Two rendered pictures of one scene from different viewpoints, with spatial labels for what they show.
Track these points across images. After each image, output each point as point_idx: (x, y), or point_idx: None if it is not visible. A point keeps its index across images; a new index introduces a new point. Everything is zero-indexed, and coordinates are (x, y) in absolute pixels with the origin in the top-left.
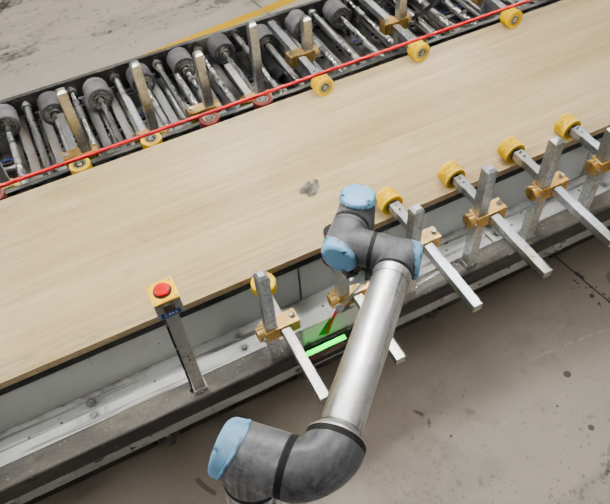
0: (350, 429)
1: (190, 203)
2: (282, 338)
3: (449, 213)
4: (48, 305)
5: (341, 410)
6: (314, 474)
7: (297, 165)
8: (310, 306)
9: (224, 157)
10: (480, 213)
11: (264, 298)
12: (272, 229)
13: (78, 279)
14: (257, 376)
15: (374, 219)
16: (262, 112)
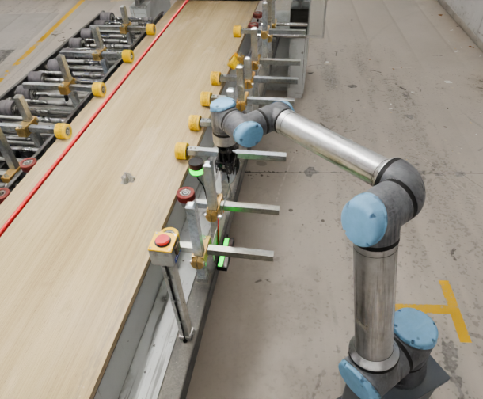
0: (397, 157)
1: (56, 240)
2: (190, 275)
3: None
4: (25, 383)
5: (378, 158)
6: (420, 180)
7: (102, 175)
8: None
9: (44, 203)
10: None
11: (198, 223)
12: (134, 210)
13: (28, 346)
14: (208, 298)
15: None
16: (37, 168)
